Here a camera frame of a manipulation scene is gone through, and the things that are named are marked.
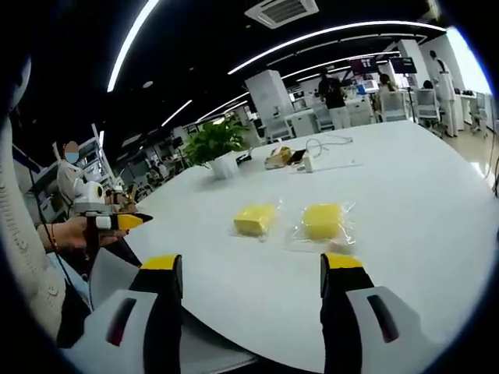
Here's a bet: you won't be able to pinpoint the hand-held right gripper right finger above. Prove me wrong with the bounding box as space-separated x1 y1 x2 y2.
320 252 444 374

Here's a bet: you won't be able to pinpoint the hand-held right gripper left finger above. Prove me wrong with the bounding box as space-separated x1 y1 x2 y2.
57 254 184 374

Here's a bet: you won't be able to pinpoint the yellow silicone block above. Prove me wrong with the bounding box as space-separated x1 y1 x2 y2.
232 202 277 238
302 202 345 240

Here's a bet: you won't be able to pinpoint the person's left hand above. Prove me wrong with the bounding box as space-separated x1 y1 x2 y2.
55 216 130 253

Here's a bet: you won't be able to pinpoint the white shelf rack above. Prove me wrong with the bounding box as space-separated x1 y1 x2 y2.
79 123 113 185

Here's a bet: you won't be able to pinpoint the person's dark trousers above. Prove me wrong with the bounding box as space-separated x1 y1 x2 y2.
57 279 95 349

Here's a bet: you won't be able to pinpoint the white knit sweater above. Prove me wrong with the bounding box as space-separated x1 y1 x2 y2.
0 112 69 348

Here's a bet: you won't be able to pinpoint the clear plastic bag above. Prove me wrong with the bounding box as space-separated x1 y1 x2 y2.
286 200 358 253
227 197 284 243

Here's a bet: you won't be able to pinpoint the green potted plant white pot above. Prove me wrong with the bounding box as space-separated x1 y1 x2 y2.
182 116 253 180

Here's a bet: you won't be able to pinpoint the bright ceiling light strip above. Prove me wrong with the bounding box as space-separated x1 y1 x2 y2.
106 0 161 94

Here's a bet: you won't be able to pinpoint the yellow beige snack bag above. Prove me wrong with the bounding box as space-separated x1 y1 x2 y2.
265 146 292 169

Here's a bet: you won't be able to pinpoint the white office chair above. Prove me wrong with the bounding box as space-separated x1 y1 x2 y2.
415 88 442 126
379 90 409 122

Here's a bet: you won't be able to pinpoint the ceiling air conditioner vent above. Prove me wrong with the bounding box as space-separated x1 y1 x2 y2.
244 0 320 30

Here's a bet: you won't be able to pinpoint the long curved ceiling light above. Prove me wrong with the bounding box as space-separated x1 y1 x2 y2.
227 20 448 76

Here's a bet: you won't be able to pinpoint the black cable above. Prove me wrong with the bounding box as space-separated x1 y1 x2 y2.
49 224 93 313

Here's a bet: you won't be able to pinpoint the white cable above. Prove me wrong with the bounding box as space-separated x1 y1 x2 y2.
305 135 355 157

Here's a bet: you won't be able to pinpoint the dark wall screen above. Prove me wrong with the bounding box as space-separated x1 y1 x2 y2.
349 56 378 76

